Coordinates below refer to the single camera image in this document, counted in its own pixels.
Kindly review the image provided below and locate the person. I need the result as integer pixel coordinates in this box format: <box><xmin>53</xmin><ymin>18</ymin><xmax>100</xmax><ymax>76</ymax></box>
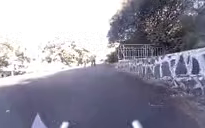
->
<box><xmin>90</xmin><ymin>55</ymin><xmax>97</xmax><ymax>67</ymax></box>

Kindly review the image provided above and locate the dark grey asphalt road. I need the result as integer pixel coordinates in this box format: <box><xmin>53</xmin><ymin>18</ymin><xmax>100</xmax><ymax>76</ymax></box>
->
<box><xmin>0</xmin><ymin>63</ymin><xmax>205</xmax><ymax>128</ymax></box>

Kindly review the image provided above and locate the white metal railing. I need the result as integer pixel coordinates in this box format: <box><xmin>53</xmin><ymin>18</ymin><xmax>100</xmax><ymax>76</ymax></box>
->
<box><xmin>117</xmin><ymin>43</ymin><xmax>166</xmax><ymax>61</ymax></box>

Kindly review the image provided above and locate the robot's own part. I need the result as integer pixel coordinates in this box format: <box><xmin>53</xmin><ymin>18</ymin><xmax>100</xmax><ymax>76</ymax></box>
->
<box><xmin>131</xmin><ymin>119</ymin><xmax>144</xmax><ymax>128</ymax></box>
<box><xmin>59</xmin><ymin>120</ymin><xmax>71</xmax><ymax>128</ymax></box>

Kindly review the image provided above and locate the row of pale trees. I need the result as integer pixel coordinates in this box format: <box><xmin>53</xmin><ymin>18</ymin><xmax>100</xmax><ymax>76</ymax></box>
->
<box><xmin>0</xmin><ymin>37</ymin><xmax>97</xmax><ymax>80</ymax></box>

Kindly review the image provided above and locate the row of dark trees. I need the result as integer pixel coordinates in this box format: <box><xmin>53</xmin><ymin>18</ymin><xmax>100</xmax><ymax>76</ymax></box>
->
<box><xmin>105</xmin><ymin>0</ymin><xmax>205</xmax><ymax>64</ymax></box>

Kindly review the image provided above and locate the grey stone wall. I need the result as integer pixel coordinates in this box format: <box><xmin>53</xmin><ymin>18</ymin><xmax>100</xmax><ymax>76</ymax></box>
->
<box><xmin>116</xmin><ymin>45</ymin><xmax>205</xmax><ymax>98</ymax></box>

